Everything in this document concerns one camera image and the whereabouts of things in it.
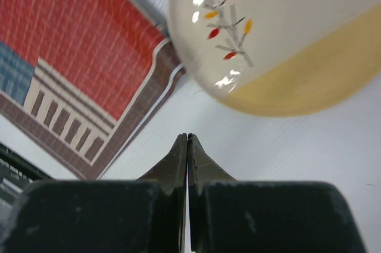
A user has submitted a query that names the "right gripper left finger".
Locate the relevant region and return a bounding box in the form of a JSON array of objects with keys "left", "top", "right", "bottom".
[{"left": 1, "top": 134, "right": 187, "bottom": 252}]

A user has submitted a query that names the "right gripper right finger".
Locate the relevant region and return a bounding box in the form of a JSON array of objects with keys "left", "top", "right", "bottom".
[{"left": 187, "top": 134, "right": 366, "bottom": 252}]

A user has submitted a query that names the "patchwork patterned placemat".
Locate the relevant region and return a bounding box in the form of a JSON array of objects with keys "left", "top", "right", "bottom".
[{"left": 1, "top": 0, "right": 185, "bottom": 179}]

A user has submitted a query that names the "cream yellow ceramic plate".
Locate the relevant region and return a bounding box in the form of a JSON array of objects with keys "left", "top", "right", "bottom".
[{"left": 167, "top": 0, "right": 380, "bottom": 117}]

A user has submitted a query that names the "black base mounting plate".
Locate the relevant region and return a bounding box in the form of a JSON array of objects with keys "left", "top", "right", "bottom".
[{"left": 1, "top": 144, "right": 52, "bottom": 205}]

